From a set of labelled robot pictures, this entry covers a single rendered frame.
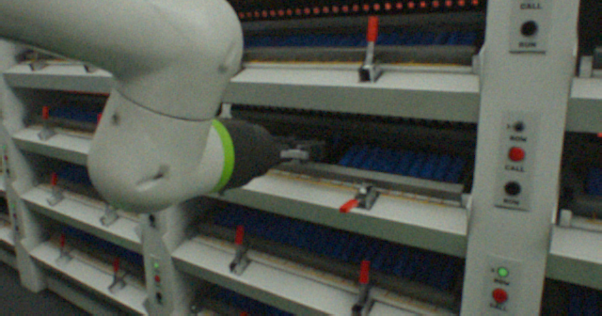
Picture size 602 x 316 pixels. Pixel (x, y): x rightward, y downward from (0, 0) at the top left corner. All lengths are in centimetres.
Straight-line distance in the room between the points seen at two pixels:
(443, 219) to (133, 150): 42
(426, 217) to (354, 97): 20
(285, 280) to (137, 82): 54
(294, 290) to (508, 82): 50
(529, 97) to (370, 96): 21
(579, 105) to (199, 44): 42
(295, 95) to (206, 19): 33
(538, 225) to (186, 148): 42
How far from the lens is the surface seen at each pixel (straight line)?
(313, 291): 80
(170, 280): 102
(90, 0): 37
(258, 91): 72
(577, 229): 64
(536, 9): 56
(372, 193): 66
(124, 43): 37
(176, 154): 41
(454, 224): 63
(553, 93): 56
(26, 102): 154
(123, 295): 124
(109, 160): 42
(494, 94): 56
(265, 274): 85
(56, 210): 137
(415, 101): 60
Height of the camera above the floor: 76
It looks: 12 degrees down
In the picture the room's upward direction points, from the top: straight up
